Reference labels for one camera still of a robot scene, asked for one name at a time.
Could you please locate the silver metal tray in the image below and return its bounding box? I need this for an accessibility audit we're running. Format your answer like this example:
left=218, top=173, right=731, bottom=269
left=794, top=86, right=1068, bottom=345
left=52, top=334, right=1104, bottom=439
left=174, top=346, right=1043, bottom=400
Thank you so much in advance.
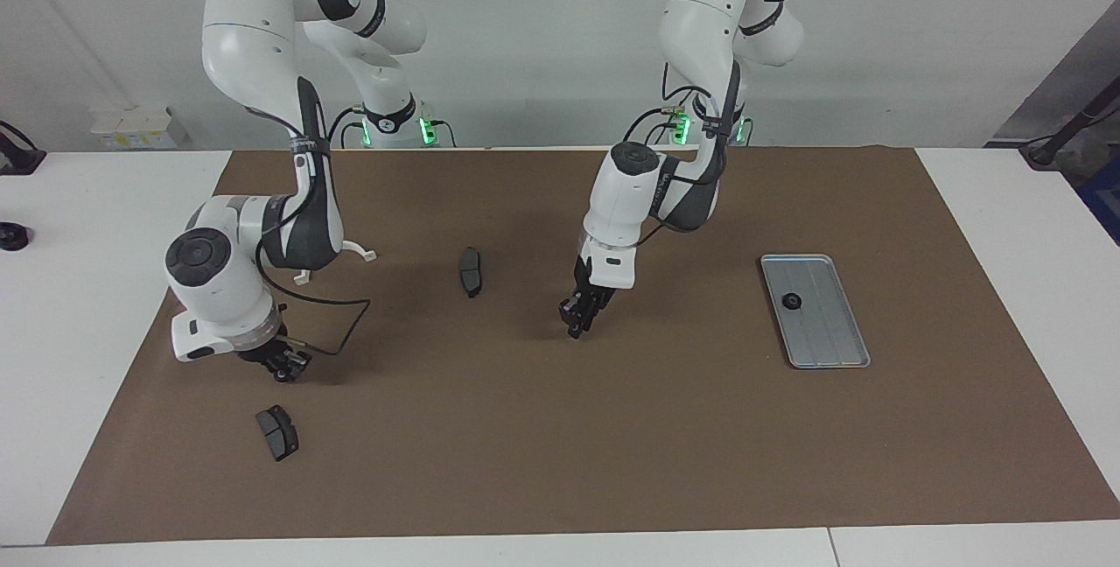
left=759, top=254, right=872, bottom=370

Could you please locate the dark grey split brake pad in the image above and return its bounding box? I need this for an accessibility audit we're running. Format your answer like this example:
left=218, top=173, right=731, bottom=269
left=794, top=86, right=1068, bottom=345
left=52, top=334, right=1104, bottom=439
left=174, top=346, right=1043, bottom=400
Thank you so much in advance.
left=255, top=405, right=300, bottom=463

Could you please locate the brown paper table mat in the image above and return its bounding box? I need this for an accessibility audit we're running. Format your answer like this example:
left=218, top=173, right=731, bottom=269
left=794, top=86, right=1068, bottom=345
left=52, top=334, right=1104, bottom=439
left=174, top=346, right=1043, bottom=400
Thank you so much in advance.
left=45, top=145, right=1120, bottom=547

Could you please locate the dark grey single brake pad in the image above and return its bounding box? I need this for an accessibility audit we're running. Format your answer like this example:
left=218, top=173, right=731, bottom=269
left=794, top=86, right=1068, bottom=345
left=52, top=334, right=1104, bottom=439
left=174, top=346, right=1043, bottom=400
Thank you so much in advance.
left=458, top=247, right=484, bottom=298

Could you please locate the white box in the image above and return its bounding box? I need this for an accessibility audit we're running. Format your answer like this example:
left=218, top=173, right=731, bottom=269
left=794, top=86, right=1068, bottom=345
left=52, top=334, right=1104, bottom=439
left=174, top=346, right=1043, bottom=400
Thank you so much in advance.
left=90, top=106, right=190, bottom=151

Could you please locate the black pole stand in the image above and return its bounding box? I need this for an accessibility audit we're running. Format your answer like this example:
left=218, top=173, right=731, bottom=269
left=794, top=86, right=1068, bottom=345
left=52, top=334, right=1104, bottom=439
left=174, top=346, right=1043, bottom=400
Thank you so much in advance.
left=1019, top=81, right=1120, bottom=170

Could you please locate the blue crate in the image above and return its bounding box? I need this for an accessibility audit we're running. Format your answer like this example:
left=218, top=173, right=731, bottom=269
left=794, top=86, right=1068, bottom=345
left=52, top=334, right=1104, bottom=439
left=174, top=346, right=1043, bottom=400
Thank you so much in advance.
left=1074, top=173, right=1120, bottom=246

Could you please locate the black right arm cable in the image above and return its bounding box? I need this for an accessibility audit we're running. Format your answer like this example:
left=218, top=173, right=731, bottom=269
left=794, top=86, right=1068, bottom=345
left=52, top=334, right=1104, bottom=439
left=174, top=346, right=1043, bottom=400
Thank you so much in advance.
left=254, top=77, right=373, bottom=356

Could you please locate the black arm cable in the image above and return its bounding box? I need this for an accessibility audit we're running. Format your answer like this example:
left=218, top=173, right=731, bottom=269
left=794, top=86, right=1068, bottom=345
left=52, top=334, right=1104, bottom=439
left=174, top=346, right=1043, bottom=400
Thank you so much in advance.
left=254, top=77, right=373, bottom=356
left=643, top=59, right=745, bottom=246

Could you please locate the white half ring clamp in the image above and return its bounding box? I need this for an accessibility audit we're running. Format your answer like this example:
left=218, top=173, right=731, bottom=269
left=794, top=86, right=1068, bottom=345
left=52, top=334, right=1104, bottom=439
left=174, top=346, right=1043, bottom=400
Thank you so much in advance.
left=293, top=239, right=379, bottom=286

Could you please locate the black base cable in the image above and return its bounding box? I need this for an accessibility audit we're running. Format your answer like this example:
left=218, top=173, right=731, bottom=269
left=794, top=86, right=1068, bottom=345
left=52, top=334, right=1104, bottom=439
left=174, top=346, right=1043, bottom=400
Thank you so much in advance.
left=621, top=103, right=705, bottom=146

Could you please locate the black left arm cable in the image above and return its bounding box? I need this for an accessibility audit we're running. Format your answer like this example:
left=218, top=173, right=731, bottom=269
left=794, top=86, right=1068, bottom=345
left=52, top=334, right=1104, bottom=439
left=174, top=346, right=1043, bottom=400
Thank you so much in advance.
left=643, top=59, right=745, bottom=246

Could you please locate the black clamp mount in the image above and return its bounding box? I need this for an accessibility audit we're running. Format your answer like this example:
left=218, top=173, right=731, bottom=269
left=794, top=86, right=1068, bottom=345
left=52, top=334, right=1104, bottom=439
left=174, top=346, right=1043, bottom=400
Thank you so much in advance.
left=0, top=121, right=46, bottom=176

